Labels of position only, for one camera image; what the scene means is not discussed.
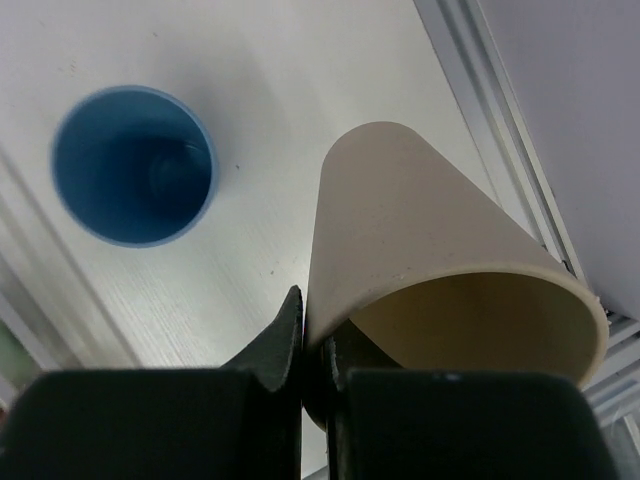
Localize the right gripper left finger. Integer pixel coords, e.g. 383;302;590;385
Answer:
1;287;303;479

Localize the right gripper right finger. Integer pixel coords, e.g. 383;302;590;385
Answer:
323;337;618;479

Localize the beige cup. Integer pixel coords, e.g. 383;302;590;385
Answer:
302;120;610;431

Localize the blue cup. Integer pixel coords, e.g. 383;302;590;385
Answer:
51;85;220;248

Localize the clear wire dish rack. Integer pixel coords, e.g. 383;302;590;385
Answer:
1;323;37;409

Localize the right aluminium frame post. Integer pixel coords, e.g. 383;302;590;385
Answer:
415;1;587;282

